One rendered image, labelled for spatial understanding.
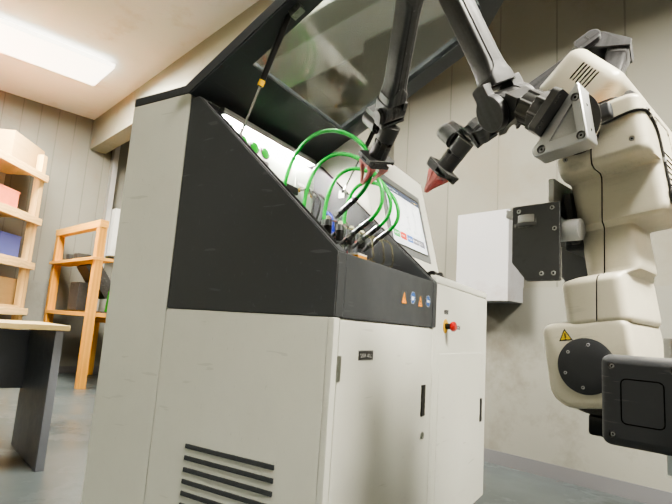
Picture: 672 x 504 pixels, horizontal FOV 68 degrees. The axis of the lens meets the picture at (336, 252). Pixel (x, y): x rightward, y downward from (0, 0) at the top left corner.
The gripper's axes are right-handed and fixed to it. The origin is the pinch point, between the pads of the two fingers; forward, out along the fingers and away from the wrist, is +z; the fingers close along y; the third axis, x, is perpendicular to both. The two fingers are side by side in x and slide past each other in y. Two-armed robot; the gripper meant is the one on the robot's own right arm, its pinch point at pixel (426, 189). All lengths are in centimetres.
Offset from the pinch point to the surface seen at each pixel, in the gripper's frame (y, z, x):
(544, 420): -41, 92, -174
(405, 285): -21.8, 23.2, 7.1
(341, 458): -60, 48, 40
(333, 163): 54, 24, -9
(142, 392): -13, 85, 64
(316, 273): -26, 20, 48
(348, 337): -40, 28, 40
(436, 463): -58, 70, -25
